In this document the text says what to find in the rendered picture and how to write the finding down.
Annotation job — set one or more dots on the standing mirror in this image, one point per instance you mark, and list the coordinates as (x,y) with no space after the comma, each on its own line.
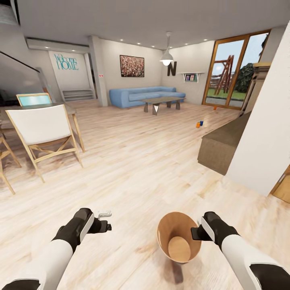
(47,86)

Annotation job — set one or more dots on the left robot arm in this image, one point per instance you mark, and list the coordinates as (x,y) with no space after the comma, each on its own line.
(45,271)

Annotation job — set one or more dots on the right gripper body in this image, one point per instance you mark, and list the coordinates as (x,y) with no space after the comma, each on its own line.
(198,235)

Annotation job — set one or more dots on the trash can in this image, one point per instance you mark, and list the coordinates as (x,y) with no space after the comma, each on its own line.
(175,237)

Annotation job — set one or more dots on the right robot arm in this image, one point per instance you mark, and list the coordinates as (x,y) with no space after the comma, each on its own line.
(254,269)

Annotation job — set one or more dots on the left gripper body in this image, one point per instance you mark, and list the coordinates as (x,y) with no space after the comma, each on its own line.
(100,227)

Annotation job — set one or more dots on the cabinet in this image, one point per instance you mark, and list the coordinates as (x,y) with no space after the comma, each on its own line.
(219,146)

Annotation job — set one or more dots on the sofa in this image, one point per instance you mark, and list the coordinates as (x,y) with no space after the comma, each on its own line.
(129,97)

